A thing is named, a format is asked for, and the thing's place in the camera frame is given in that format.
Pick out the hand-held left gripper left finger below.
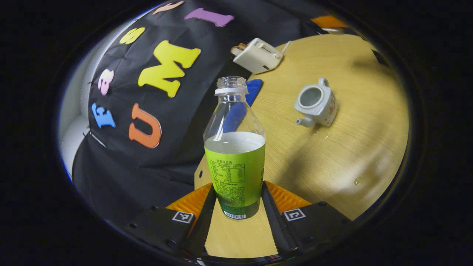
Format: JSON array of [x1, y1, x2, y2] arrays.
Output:
[[124, 183, 217, 259]]

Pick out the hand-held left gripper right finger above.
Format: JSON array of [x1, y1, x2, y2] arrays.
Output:
[[261, 180, 353, 259]]

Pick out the white ceramic teacup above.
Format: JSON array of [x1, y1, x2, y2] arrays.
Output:
[[294, 78, 338, 128]]

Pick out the green label water bottle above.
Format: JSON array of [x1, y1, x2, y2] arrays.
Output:
[[203, 76, 266, 220]]

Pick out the white toaster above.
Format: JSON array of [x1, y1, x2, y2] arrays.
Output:
[[231, 37, 284, 75]]

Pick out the blue folded towel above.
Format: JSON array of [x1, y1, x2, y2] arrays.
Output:
[[222, 79, 263, 133]]

